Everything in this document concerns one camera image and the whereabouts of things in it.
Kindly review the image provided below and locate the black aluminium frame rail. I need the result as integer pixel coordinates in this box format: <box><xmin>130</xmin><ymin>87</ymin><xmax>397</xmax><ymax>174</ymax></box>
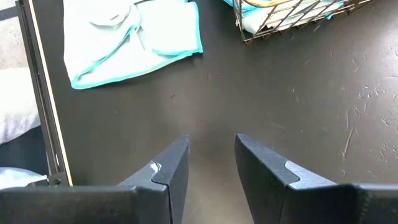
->
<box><xmin>15</xmin><ymin>0</ymin><xmax>74</xmax><ymax>188</ymax></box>

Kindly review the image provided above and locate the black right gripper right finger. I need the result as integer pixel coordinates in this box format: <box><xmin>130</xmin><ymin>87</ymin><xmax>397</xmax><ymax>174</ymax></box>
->
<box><xmin>234</xmin><ymin>133</ymin><xmax>361</xmax><ymax>224</ymax></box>

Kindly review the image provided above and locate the person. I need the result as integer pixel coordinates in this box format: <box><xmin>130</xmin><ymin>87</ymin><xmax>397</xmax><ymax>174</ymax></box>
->
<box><xmin>0</xmin><ymin>67</ymin><xmax>49</xmax><ymax>190</ymax></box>

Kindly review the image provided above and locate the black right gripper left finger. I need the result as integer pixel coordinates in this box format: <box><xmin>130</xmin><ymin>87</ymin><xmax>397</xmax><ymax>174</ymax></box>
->
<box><xmin>118</xmin><ymin>134</ymin><xmax>190</xmax><ymax>224</ymax></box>

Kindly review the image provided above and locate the brass wire basket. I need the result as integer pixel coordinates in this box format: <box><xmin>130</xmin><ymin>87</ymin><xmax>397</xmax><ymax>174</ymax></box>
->
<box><xmin>231</xmin><ymin>0</ymin><xmax>374</xmax><ymax>45</ymax></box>

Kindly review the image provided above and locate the large light blue microfiber towel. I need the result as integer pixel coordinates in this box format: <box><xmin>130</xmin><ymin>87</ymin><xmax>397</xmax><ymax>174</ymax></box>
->
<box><xmin>63</xmin><ymin>0</ymin><xmax>205</xmax><ymax>90</ymax></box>

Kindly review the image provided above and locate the black table mat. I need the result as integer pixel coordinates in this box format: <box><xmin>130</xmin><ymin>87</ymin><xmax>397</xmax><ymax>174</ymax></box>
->
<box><xmin>30</xmin><ymin>0</ymin><xmax>398</xmax><ymax>224</ymax></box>

